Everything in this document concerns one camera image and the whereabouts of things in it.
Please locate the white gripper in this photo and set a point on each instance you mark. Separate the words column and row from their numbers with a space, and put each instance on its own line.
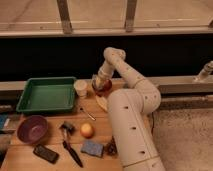
column 103, row 77

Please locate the red bowl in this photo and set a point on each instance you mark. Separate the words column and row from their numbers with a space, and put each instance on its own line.
column 103, row 89

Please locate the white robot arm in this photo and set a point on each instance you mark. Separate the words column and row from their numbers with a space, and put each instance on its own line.
column 125, row 107

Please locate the purple bowl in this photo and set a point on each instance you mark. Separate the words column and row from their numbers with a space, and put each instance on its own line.
column 32, row 129

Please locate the white paper cup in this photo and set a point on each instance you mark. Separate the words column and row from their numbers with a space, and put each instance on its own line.
column 81, row 88

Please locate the metal spoon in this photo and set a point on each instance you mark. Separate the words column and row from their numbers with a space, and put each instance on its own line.
column 88, row 114

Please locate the yellow apple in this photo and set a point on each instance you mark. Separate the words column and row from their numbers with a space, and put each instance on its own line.
column 87, row 130

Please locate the green plastic tray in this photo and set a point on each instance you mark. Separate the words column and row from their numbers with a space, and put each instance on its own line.
column 47, row 95

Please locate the brown pine cone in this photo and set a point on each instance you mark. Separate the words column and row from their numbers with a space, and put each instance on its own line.
column 111, row 148

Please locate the blue sponge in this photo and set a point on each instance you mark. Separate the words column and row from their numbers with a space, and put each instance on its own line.
column 92, row 148

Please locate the black rectangular phone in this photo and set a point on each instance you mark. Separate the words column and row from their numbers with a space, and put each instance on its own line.
column 46, row 153

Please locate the blue object at edge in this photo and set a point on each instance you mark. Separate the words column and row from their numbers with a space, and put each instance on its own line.
column 3, row 119

